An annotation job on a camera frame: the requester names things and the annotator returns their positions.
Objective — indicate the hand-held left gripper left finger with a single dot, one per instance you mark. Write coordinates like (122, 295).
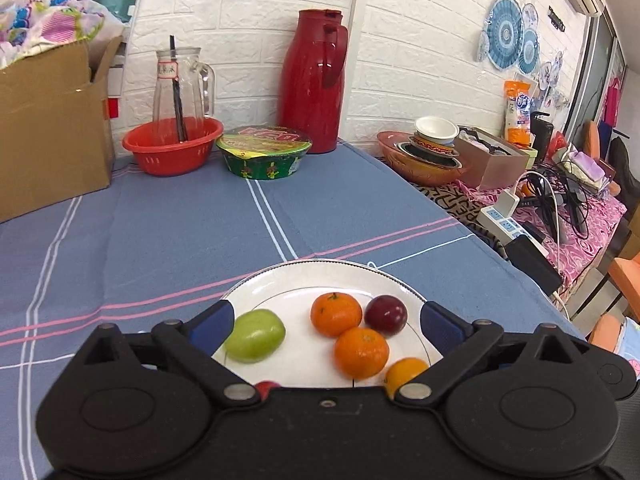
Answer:
(212, 327)

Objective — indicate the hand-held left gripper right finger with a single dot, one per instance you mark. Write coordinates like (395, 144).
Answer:
(442, 325)

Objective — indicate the green mango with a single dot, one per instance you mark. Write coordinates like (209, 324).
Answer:
(255, 336)

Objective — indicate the dark purple plum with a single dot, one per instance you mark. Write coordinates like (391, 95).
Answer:
(385, 314)

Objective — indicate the small yellow-orange citrus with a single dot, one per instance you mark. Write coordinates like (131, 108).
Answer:
(402, 372)

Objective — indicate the red tomato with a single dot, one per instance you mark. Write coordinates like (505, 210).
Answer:
(265, 387)

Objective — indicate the large orange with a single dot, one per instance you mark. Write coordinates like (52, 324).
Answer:
(361, 352)

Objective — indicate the white plate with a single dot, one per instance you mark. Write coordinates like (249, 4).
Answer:
(300, 290)

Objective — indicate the blue plaid tablecloth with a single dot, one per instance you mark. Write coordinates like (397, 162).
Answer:
(200, 240)

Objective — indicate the orange chair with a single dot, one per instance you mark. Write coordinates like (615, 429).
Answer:
(625, 280)

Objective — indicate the black power adapter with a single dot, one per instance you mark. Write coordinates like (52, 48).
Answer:
(532, 265)

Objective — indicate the white power strip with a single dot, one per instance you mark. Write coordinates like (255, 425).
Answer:
(505, 227)

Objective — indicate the pink patterned tablecloth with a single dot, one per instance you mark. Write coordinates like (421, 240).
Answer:
(585, 250)

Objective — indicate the white charger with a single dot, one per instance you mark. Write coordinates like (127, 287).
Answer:
(507, 202)

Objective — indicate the stack of orange bowls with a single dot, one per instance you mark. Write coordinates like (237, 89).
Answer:
(425, 172)

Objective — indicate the small brown box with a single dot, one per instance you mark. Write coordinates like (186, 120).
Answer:
(500, 172)

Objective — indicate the green instant noodle bowl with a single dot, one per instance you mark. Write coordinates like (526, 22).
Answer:
(260, 165)

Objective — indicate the red plastic basket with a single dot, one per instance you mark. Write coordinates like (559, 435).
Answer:
(170, 157)

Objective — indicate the orange packet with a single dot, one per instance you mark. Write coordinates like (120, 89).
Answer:
(517, 130)

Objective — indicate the glass pitcher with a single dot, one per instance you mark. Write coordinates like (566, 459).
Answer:
(192, 95)

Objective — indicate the black stick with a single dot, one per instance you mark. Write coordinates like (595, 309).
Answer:
(177, 95)

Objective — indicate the cardboard box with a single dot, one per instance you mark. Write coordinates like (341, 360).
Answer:
(50, 150)

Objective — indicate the red thermos jug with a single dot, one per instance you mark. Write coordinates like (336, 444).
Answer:
(305, 95)

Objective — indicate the small blue paper fan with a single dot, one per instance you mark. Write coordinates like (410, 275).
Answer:
(530, 15)

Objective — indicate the floral cloth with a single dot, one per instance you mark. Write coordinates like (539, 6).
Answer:
(50, 30)

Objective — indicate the blue patterned wall plates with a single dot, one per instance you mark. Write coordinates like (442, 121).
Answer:
(504, 32)

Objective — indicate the white wall pipe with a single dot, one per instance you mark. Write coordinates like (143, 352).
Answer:
(356, 35)

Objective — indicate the black wall hooks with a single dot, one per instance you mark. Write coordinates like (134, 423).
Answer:
(556, 19)

